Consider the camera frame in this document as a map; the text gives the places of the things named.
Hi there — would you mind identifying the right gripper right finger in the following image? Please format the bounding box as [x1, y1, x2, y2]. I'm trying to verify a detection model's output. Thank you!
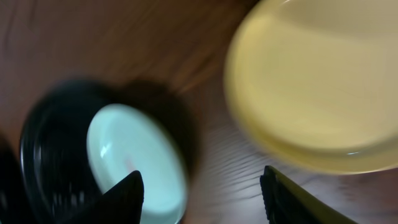
[259, 166, 355, 224]

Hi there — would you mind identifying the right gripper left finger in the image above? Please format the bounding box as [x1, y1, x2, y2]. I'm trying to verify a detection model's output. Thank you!
[67, 170, 144, 224]

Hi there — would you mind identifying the light green plate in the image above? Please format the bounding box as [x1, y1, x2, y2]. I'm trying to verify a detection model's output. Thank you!
[86, 104, 188, 224]

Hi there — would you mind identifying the yellow plate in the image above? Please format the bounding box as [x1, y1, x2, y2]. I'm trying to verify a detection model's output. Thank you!
[224, 0, 397, 174]

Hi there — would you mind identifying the black round tray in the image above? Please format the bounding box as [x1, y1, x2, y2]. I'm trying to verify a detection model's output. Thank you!
[20, 80, 199, 223]

